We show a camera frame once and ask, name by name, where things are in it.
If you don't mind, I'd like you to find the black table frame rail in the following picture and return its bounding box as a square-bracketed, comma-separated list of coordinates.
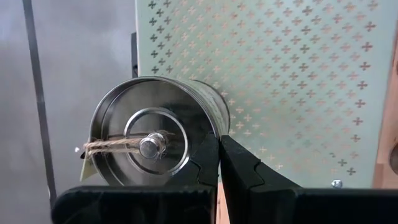
[21, 0, 58, 208]

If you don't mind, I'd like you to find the green perforated metal shelf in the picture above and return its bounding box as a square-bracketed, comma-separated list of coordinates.
[135, 0, 398, 190]

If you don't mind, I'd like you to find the silver tin candle with label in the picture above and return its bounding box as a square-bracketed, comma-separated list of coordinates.
[80, 75, 231, 187]

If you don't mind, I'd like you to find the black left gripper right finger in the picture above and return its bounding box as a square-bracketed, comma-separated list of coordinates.
[220, 135, 398, 224]

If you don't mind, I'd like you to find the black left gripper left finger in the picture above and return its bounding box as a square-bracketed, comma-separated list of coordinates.
[51, 133, 220, 224]

